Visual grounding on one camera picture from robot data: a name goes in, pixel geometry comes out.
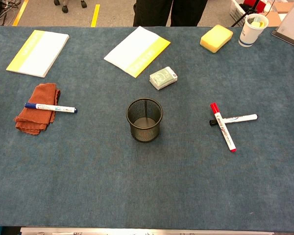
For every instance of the red-capped white marker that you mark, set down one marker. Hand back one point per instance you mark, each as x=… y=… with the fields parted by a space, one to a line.
x=223 y=128

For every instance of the blue-capped white marker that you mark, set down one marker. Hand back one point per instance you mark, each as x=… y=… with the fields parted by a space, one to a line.
x=51 y=107

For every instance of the black-capped white marker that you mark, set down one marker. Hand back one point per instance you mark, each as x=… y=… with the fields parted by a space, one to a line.
x=245 y=118

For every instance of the black round cup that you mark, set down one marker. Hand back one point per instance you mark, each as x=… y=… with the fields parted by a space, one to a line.
x=144 y=133

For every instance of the green tissue pack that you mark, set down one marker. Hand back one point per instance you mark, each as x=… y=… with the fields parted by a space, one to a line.
x=163 y=78

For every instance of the blue felt table mat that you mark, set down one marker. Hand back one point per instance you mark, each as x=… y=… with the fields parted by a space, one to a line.
x=147 y=183

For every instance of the yellow and white notebook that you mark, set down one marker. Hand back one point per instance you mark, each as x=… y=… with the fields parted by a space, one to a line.
x=134 y=51
x=39 y=54

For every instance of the yellow sponge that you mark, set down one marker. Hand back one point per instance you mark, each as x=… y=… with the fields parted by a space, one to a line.
x=215 y=38

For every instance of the person in black trousers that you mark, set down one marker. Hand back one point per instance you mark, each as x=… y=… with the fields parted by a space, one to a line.
x=149 y=12

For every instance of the brown folded cloth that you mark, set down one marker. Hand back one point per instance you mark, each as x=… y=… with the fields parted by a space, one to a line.
x=34 y=120

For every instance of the yellow floor tape strip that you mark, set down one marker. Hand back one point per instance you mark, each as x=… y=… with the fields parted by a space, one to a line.
x=95 y=16
x=20 y=12

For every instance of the white paper cup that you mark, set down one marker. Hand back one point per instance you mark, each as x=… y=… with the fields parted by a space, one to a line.
x=248 y=35

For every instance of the black office chair base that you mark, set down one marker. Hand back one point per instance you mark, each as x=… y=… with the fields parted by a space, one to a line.
x=65 y=8

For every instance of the white plastic basket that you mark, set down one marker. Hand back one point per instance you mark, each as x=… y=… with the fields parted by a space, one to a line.
x=237 y=12

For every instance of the black tripod stand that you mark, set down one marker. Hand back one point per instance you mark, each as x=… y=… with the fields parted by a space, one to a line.
x=245 y=13

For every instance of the yellow sticky notes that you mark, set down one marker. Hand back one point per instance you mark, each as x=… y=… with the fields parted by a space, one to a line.
x=256 y=23

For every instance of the red box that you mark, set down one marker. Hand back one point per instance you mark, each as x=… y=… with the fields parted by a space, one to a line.
x=250 y=3

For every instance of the brown cardboard box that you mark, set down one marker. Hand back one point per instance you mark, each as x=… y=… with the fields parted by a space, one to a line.
x=275 y=16

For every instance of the grey laptop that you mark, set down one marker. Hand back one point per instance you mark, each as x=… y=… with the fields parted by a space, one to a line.
x=292 y=27

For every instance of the aluminium frame rail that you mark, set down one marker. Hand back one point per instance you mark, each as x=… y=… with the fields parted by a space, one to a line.
x=147 y=230

